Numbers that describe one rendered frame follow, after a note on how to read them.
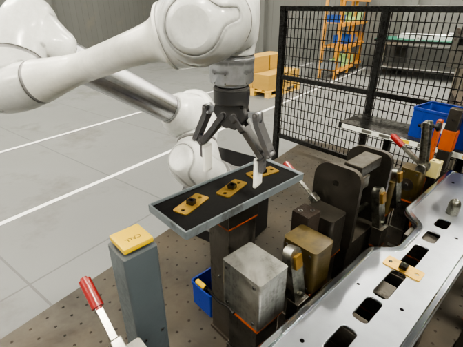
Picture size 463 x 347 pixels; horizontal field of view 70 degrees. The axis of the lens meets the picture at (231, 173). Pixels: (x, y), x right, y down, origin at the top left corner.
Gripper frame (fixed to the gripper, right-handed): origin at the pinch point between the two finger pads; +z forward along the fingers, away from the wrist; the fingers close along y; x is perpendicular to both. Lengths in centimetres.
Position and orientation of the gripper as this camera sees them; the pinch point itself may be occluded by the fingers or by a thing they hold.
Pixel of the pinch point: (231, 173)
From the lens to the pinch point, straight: 76.6
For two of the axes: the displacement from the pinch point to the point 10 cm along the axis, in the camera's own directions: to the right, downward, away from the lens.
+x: 5.4, -3.8, 7.5
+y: 8.4, 2.4, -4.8
